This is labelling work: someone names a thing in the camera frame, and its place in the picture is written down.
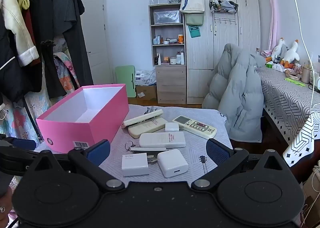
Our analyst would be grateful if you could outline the cardboard box on floor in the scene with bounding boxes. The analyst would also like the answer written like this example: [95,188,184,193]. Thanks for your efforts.
[136,85,157,101]

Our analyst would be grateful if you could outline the over-door hanging rack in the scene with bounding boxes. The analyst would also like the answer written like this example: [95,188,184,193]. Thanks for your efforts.
[209,0,239,25]

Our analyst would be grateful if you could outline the cream remote control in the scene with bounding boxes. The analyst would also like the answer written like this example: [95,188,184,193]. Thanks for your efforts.
[128,116,167,139]

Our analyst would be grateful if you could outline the white goose plush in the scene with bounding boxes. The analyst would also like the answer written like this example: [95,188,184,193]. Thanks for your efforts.
[280,40,300,68]

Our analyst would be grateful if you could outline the white square charger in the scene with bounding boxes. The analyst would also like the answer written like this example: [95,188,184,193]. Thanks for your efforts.
[157,149,189,178]

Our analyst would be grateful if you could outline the white power bank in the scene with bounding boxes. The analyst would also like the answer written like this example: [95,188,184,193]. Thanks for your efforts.
[139,132,186,148]

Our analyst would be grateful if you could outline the slim cream remote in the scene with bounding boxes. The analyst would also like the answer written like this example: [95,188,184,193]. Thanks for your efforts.
[121,110,163,128]

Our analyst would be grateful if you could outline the grey puffer jacket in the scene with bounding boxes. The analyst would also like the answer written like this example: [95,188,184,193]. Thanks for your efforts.
[202,43,265,142]

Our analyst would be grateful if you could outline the white remote with display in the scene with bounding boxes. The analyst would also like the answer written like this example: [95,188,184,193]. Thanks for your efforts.
[172,115,217,140]

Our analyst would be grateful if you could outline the dark grey hanging shirt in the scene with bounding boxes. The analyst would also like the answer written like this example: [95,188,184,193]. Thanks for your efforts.
[52,0,93,86]

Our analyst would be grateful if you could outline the geometric patterned tablecloth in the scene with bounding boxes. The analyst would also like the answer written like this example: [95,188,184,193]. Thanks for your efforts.
[257,67,319,167]

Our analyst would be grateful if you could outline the teal hanging card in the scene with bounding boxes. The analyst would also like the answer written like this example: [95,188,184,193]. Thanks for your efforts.
[188,25,201,38]

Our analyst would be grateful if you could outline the wooden shelf cabinet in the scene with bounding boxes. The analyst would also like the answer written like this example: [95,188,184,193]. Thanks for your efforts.
[149,3,187,105]

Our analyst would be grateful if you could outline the green folding table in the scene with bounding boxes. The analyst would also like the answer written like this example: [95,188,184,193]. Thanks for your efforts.
[115,65,136,98]

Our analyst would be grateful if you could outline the white cable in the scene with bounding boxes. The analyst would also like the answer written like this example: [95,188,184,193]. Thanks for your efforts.
[282,0,316,116]

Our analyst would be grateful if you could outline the silver key bunch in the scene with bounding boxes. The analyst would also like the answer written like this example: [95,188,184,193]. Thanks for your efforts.
[124,141,167,153]

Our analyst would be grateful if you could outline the green hanging pouch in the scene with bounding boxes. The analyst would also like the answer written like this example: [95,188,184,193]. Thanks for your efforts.
[184,13,204,26]

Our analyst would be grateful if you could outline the light wood wardrobe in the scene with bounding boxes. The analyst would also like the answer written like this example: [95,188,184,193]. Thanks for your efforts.
[185,0,261,104]

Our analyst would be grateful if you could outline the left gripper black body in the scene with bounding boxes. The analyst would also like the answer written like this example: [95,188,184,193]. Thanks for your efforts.
[1,134,39,177]

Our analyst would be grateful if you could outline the cream fleece jacket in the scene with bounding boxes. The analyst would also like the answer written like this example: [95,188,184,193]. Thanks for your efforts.
[1,0,39,67]

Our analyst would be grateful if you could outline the white door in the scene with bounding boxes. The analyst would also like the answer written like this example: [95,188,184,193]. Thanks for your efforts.
[80,0,113,85]

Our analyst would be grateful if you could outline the beige cup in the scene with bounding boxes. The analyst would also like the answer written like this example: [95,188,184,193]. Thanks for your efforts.
[301,66,311,84]

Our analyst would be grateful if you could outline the white 90W charger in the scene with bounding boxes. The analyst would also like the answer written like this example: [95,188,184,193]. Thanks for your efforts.
[121,153,157,177]

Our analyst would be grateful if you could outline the black hanging coat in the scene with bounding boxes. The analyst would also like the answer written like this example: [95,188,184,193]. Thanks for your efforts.
[1,0,66,103]

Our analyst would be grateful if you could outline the small white charger cube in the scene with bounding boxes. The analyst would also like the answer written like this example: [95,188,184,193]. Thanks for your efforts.
[165,122,180,132]

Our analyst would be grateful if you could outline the pink cardboard box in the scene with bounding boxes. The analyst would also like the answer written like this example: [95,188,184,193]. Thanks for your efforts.
[36,84,129,153]

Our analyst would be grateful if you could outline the pink hanging towel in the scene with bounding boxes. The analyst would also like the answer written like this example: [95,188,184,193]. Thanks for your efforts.
[268,0,279,50]

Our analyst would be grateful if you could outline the tissue packs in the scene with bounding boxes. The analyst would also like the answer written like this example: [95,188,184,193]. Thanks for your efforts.
[134,69,156,86]

